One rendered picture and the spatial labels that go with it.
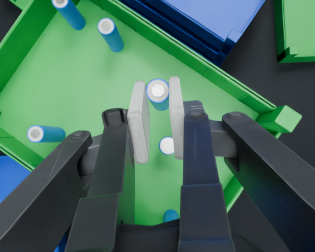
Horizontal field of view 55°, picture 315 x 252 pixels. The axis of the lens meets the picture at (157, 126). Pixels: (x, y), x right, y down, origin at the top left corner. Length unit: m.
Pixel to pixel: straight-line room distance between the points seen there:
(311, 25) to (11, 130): 0.73
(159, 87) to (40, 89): 0.22
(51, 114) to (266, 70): 0.58
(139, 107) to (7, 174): 0.73
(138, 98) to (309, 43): 0.73
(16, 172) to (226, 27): 0.61
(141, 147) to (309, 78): 0.73
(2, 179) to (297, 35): 0.83
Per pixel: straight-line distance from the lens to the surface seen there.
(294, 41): 0.86
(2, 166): 0.88
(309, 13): 0.90
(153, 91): 0.22
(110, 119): 0.15
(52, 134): 0.35
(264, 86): 0.82
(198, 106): 0.18
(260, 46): 0.84
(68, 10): 0.36
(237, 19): 0.67
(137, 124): 0.16
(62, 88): 0.39
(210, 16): 0.66
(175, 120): 0.16
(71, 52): 0.40
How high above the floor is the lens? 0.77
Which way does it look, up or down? 87 degrees down
